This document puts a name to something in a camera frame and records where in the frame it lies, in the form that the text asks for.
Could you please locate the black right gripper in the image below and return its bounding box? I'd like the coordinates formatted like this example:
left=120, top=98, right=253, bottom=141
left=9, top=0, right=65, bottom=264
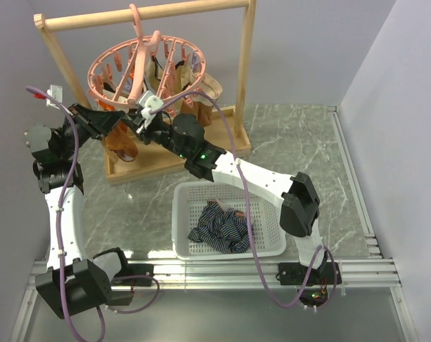
left=121, top=113, right=189, bottom=162

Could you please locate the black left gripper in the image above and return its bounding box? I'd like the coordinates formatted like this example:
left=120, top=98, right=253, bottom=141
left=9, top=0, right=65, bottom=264
left=57, top=103, right=125, bottom=160

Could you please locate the pink round clip hanger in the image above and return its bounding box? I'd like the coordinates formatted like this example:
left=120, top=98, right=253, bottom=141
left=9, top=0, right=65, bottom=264
left=87, top=4, right=206, bottom=109

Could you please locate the navy striped underwear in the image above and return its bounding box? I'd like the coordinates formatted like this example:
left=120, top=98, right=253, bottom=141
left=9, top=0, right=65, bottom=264
left=187, top=200, right=250, bottom=254

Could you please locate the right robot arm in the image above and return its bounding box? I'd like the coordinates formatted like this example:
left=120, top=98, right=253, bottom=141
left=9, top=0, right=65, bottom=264
left=123, top=113, right=341, bottom=286

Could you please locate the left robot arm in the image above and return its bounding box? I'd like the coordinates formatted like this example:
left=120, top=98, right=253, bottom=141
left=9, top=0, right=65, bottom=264
left=24, top=104, right=154, bottom=318

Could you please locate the brown hanging underwear left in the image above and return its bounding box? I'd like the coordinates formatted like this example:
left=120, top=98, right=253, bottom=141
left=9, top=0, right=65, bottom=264
left=105, top=121, right=138, bottom=162

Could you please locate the brown hanging underwear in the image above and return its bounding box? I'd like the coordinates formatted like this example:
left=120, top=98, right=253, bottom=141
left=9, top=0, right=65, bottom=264
left=180, top=100, right=213, bottom=127
left=105, top=121, right=138, bottom=162

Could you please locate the brown hanging underwear right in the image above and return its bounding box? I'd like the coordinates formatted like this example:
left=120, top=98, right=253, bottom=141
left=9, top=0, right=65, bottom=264
left=180, top=100, right=213, bottom=127

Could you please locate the cream hanging underwear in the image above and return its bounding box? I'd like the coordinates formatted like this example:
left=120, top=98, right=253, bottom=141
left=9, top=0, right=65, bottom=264
left=145, top=56, right=223, bottom=101

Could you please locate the wooden clothes rack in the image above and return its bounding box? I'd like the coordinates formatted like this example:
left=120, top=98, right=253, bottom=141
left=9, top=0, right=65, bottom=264
left=33, top=1, right=256, bottom=185

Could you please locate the white plastic basket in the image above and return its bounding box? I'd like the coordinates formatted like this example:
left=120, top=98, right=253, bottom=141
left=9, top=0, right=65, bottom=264
left=172, top=182, right=286, bottom=261

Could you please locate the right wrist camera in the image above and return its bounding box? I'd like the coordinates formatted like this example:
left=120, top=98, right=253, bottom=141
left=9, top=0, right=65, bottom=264
left=137, top=90, right=165, bottom=130

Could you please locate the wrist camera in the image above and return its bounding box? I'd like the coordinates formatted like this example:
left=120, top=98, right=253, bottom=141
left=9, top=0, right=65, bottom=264
left=33, top=85, right=63, bottom=108
left=137, top=90, right=165, bottom=130

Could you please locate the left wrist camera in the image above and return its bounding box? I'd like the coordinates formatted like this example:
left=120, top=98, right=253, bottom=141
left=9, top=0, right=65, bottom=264
left=33, top=85, right=63, bottom=108

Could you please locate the aluminium rail frame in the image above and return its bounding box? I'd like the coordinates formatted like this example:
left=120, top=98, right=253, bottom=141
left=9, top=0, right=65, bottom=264
left=9, top=105, right=412, bottom=342

